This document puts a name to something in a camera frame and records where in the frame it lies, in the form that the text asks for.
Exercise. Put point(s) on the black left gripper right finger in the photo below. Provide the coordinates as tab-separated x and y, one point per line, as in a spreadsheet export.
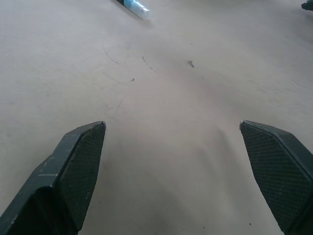
281	171

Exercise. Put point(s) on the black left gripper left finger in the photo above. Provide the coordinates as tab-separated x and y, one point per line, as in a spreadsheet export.
61	176

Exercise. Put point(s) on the dark object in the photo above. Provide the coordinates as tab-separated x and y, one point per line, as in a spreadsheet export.
308	5

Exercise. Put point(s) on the blue and white marker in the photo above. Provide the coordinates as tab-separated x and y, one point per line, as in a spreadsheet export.
136	8

